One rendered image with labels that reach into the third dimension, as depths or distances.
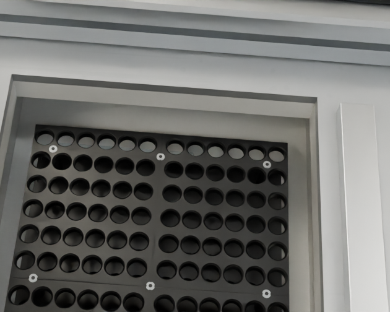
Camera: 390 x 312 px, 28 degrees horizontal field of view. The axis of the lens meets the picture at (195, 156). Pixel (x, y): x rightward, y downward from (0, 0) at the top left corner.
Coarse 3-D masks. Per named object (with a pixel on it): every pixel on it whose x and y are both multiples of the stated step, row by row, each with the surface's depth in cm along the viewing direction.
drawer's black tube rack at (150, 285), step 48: (48, 192) 51; (96, 192) 55; (144, 192) 56; (192, 192) 56; (240, 192) 52; (48, 240) 53; (96, 240) 53; (144, 240) 53; (192, 240) 51; (240, 240) 51; (48, 288) 48; (96, 288) 49; (144, 288) 49; (192, 288) 49; (240, 288) 49; (288, 288) 49
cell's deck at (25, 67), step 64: (0, 64) 51; (64, 64) 51; (128, 64) 51; (192, 64) 52; (256, 64) 52; (320, 64) 52; (0, 128) 48; (320, 128) 50; (384, 128) 50; (320, 192) 48; (384, 192) 48; (320, 256) 46
